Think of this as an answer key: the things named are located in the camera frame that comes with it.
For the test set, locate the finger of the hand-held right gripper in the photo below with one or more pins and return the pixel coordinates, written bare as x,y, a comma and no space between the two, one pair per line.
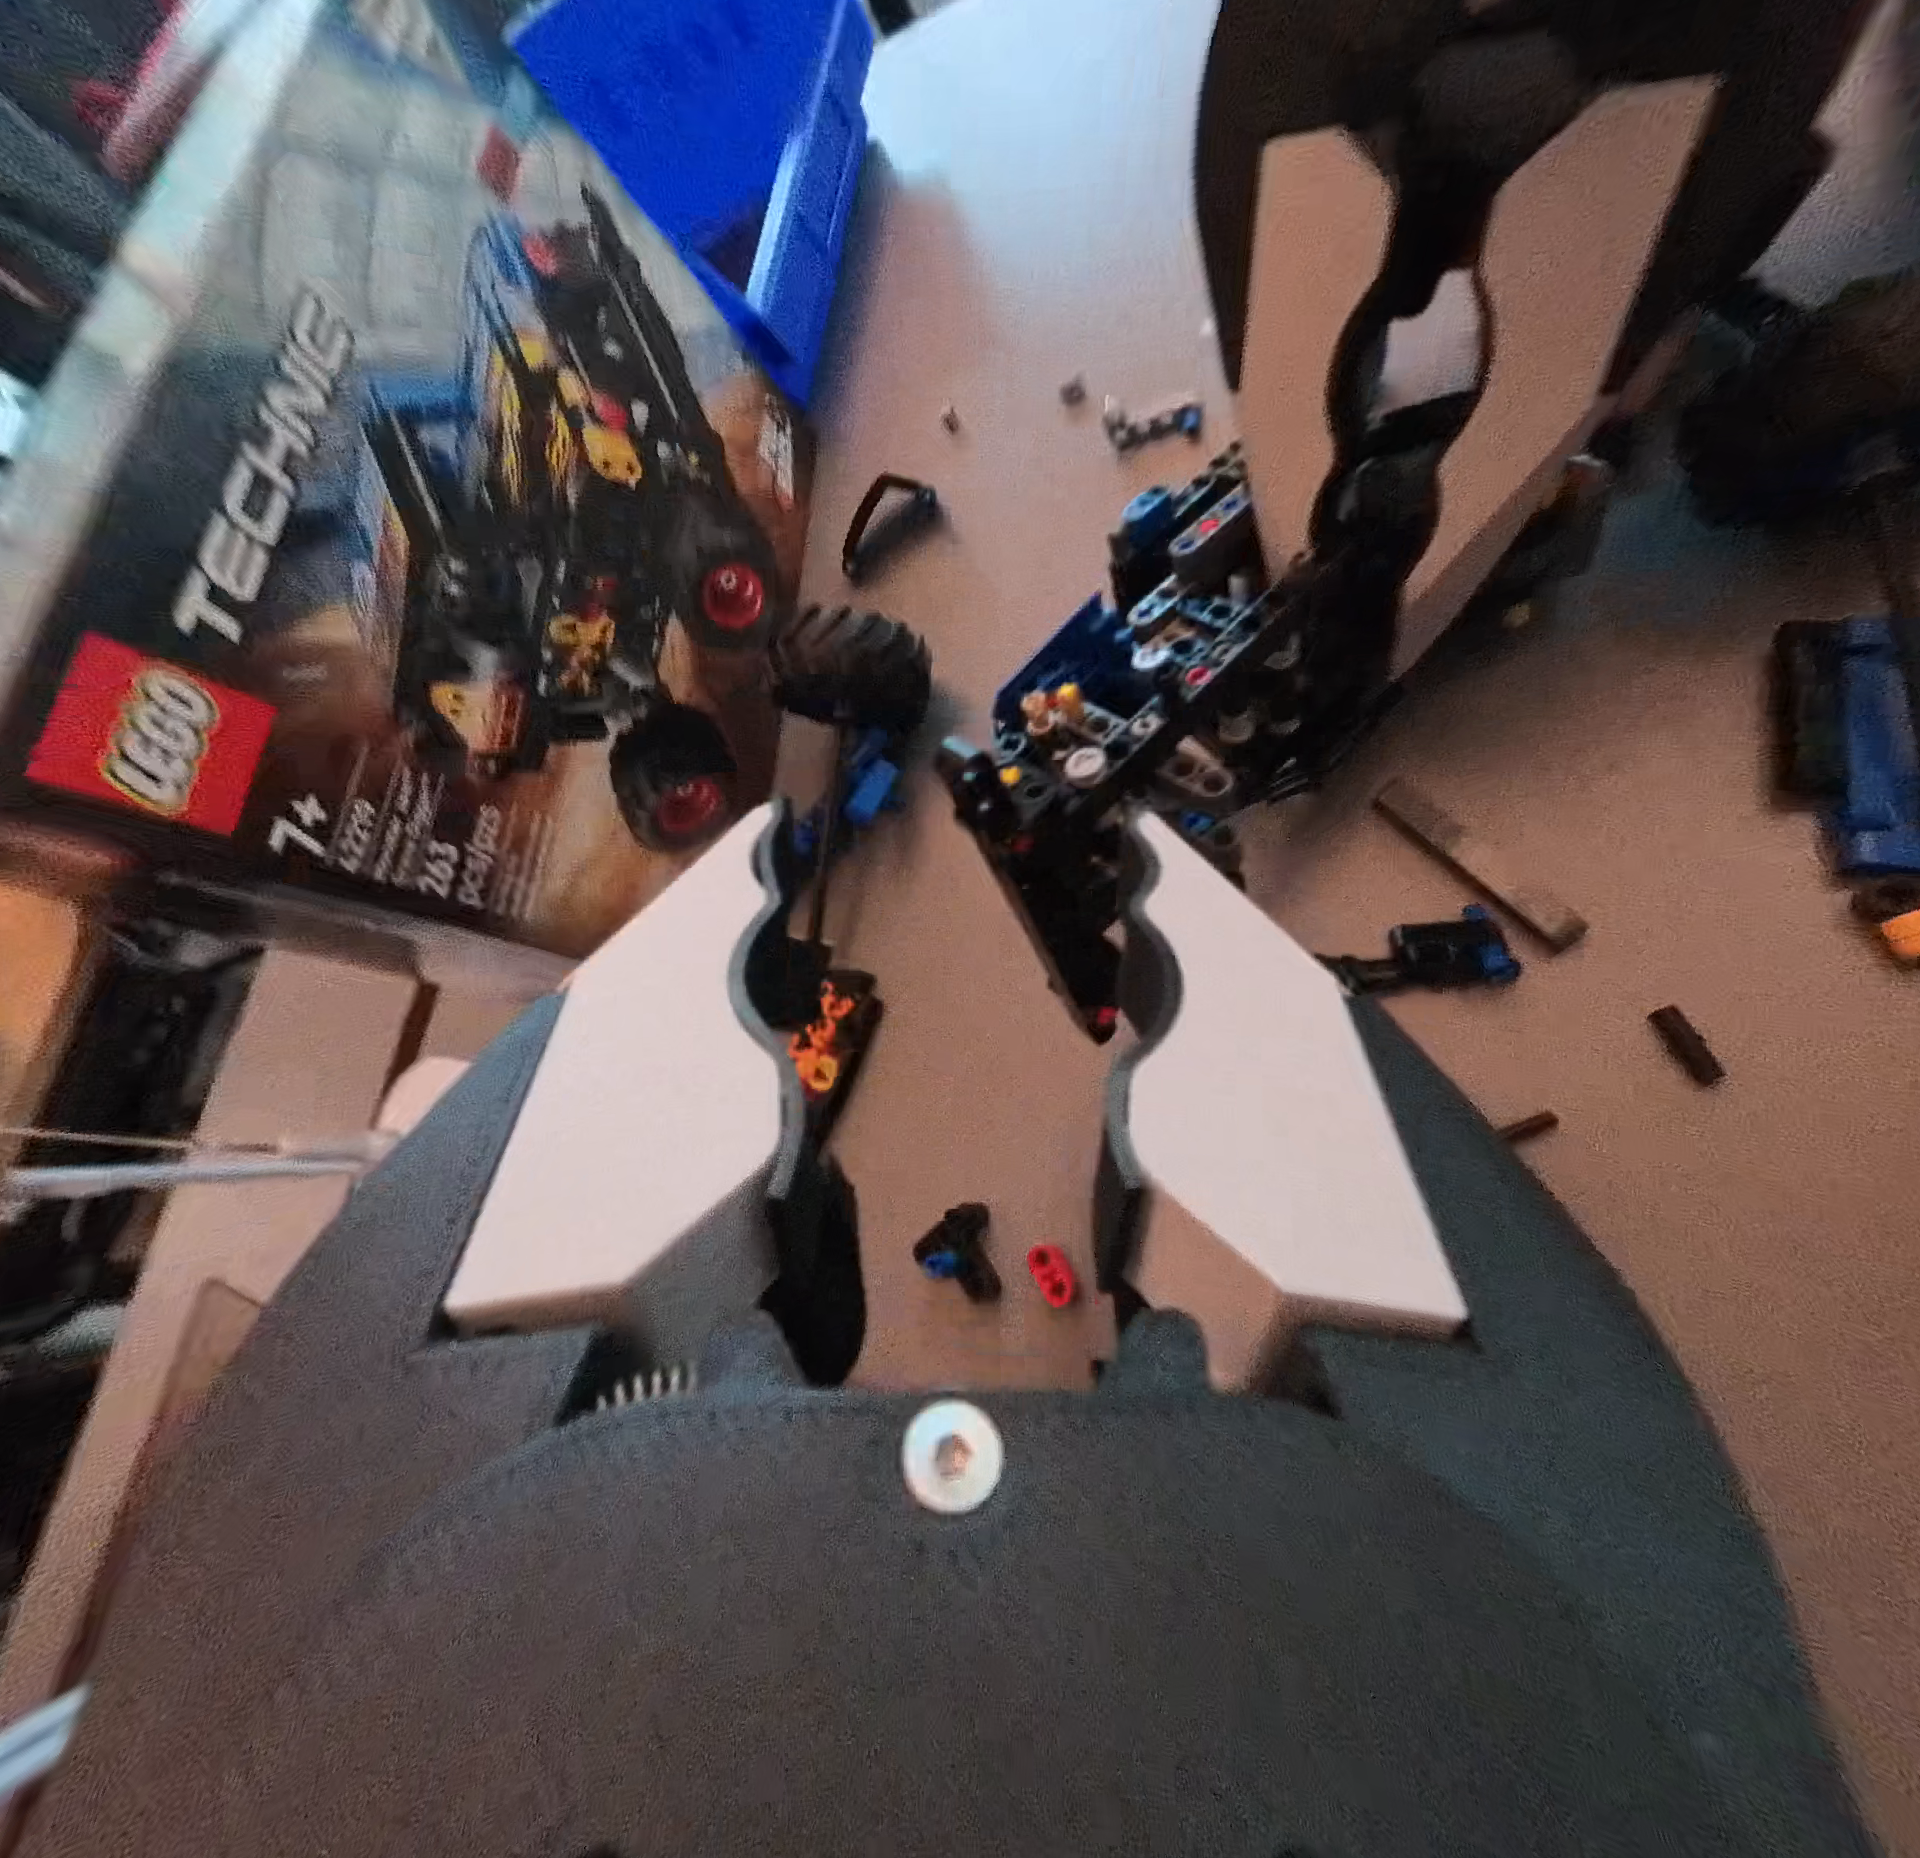
1296,312
1576,312

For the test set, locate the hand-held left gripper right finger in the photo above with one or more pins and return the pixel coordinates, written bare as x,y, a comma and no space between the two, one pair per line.
1291,1137

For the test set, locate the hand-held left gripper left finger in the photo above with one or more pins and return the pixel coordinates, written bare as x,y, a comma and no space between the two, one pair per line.
631,1124

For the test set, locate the black panel with orange print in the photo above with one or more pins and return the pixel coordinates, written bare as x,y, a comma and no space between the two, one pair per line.
827,1041

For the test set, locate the red connector piece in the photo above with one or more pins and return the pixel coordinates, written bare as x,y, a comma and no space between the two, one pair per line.
1052,1272

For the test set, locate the small connector with blue pin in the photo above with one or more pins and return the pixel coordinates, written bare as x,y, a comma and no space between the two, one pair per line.
961,1250

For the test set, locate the toy truck chassis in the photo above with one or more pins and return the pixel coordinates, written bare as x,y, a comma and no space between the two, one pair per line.
1187,659

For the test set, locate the grey desk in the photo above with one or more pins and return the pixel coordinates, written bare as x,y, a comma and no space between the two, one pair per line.
1052,237

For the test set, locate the long black pin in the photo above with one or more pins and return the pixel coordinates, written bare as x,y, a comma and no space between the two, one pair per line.
1526,1129

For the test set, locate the black tyre on axle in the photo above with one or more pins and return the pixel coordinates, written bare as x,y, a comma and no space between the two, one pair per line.
1800,404
854,666

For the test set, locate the blue beam piece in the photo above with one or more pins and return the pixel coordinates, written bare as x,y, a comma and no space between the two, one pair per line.
863,793

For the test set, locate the short black pin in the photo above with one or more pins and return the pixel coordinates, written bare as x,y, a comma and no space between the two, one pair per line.
1688,1046

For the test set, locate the black arch piece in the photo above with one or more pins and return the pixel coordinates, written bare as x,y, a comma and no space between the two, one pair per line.
885,516

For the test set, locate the blue body panel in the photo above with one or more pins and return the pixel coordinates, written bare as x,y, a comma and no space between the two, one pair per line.
1861,733

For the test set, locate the blue storage bin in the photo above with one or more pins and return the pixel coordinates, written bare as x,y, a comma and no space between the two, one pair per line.
707,119

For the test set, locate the orange block with black pin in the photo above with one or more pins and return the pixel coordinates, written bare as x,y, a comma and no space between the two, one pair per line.
1902,937

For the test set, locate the toy truck set box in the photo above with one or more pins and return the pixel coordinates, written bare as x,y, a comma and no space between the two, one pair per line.
300,464

